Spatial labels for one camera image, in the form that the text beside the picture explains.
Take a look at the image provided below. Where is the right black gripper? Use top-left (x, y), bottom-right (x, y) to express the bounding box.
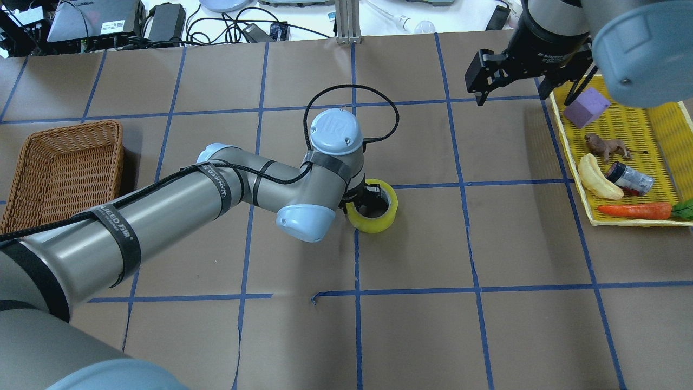
top-left (465, 3), bottom-right (599, 107)

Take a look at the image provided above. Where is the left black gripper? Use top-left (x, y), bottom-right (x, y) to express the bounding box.
top-left (339, 181), bottom-right (383, 215)

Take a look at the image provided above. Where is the yellow tape roll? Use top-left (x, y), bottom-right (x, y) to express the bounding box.
top-left (345, 179), bottom-right (399, 234)

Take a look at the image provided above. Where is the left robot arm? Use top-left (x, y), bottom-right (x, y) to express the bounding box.
top-left (2, 108), bottom-right (377, 389)

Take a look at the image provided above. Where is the purple foam block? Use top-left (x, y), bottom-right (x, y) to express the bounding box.
top-left (563, 87), bottom-right (612, 129)

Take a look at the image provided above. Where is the black power adapter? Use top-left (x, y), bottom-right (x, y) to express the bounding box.
top-left (485, 5), bottom-right (511, 30)

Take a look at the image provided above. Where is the brown toy animal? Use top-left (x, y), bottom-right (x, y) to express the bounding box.
top-left (584, 133), bottom-right (633, 164)

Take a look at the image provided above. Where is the yellow banana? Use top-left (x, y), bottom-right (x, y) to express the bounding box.
top-left (577, 154), bottom-right (624, 200)

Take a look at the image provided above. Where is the yellow woven basket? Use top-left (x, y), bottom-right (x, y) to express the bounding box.
top-left (549, 74), bottom-right (693, 228)

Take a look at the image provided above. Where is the small blue can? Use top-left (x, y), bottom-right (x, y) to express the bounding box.
top-left (606, 162), bottom-right (655, 197)

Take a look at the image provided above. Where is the light bulb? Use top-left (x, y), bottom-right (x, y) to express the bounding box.
top-left (364, 1), bottom-right (436, 34)

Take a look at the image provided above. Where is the orange toy carrot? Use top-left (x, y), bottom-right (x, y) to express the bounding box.
top-left (597, 198), bottom-right (692, 220)

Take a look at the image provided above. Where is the blue plate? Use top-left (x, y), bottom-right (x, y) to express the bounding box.
top-left (199, 0), bottom-right (249, 13)

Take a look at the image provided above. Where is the black power brick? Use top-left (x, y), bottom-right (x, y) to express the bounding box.
top-left (147, 3), bottom-right (186, 42)

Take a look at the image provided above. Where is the brown wicker basket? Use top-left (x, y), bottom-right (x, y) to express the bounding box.
top-left (2, 120), bottom-right (125, 233)

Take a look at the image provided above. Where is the black laptop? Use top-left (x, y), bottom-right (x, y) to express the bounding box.
top-left (47, 1), bottom-right (146, 46)

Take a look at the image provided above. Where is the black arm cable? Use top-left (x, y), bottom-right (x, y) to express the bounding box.
top-left (0, 84), bottom-right (400, 244)

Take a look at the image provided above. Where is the aluminium frame post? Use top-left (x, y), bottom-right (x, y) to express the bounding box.
top-left (335, 0), bottom-right (362, 45)

